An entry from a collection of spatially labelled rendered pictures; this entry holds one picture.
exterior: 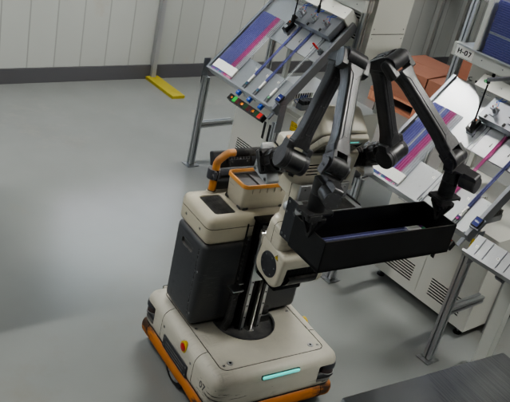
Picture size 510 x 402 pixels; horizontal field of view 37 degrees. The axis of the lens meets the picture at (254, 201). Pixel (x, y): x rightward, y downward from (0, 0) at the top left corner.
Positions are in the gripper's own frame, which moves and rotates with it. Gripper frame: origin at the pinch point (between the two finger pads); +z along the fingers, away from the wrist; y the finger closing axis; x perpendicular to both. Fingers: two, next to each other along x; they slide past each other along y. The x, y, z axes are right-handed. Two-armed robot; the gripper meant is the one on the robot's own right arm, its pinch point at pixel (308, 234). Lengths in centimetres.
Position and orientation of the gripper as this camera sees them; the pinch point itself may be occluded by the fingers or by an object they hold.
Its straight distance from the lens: 240.2
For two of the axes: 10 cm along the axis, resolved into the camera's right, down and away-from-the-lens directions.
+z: -2.0, 8.8, 4.4
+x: -5.0, -4.8, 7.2
